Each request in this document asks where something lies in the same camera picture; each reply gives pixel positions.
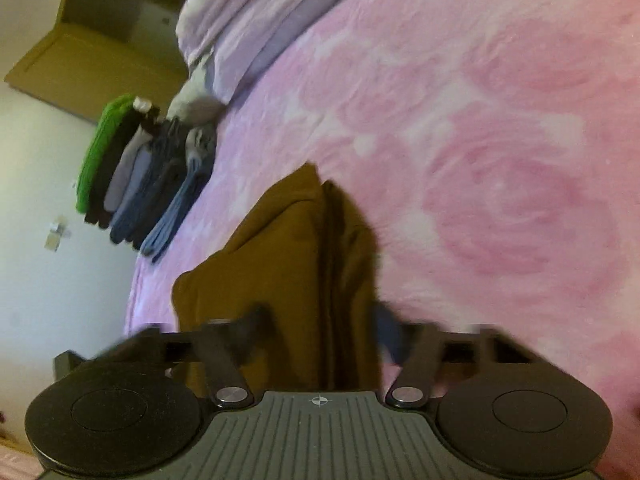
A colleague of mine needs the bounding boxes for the brown garment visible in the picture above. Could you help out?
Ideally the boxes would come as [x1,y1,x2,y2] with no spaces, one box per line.
[171,164,382,396]

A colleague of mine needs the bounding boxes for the dark blue folded garment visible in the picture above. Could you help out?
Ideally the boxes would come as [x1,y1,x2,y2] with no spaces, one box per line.
[110,118,189,249]

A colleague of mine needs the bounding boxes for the grey folded garment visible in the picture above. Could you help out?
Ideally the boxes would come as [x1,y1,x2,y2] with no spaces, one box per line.
[103,126,152,214]

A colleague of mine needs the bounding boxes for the pink rose blanket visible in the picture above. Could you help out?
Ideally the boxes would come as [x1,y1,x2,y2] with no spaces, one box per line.
[121,0,640,480]

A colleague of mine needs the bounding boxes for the black folded garment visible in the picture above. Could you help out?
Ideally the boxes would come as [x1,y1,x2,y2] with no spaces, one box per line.
[84,99,160,229]

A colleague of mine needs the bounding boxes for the green folded garment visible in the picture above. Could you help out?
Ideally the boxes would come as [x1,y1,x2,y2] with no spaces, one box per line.
[75,94,134,214]

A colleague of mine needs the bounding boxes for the wooden wardrobe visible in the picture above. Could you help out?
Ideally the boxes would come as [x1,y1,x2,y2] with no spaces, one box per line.
[4,0,188,122]

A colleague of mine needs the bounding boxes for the lilac folded duvet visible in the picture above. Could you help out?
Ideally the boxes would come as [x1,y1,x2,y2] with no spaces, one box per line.
[167,0,392,126]

